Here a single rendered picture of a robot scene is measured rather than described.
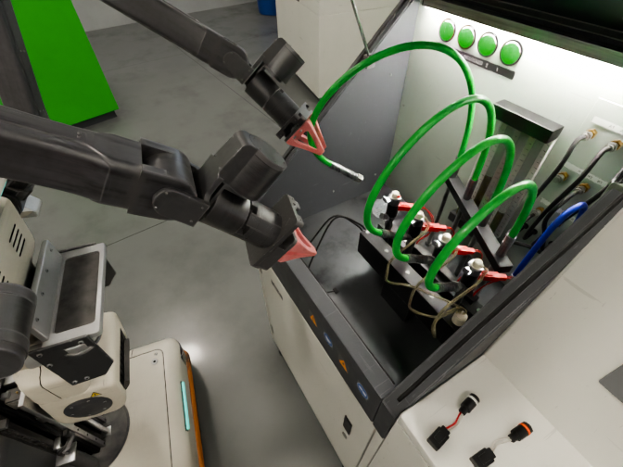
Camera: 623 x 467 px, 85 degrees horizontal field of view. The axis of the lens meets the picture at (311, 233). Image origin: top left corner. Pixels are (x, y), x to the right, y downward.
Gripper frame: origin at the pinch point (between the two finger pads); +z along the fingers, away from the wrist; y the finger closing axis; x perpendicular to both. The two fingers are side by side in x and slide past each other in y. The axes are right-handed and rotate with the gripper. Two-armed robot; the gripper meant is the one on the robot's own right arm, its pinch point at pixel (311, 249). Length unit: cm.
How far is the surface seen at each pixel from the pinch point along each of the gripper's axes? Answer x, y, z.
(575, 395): -28.3, 14.5, 37.3
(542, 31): 21, 52, 20
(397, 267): 9.0, 0.7, 34.4
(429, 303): -2.4, 2.4, 36.1
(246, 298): 78, -97, 76
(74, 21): 322, -102, -49
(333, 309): 3.9, -14.5, 24.0
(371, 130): 53, 16, 34
